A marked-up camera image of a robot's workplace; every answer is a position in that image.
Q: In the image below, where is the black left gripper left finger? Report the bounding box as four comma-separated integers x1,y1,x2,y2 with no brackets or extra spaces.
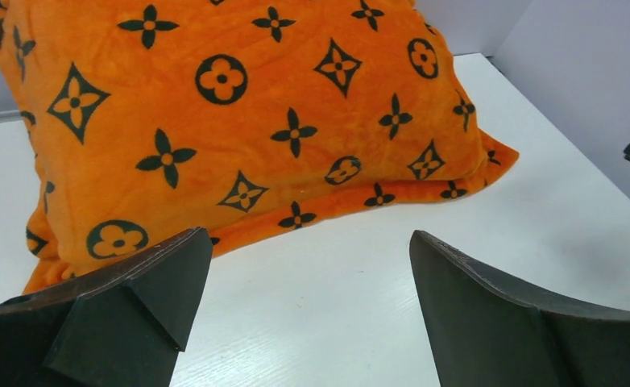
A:
0,227,213,386

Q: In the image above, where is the orange patterned pillowcase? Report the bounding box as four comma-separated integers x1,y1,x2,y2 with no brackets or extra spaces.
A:
0,1,519,293

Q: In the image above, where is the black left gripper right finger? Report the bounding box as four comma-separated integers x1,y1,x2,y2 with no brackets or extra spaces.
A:
409,231,630,386

